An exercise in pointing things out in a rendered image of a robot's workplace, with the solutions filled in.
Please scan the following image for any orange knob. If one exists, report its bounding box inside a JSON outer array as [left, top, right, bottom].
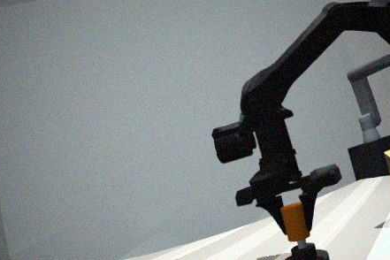
[[280, 202, 310, 242]]

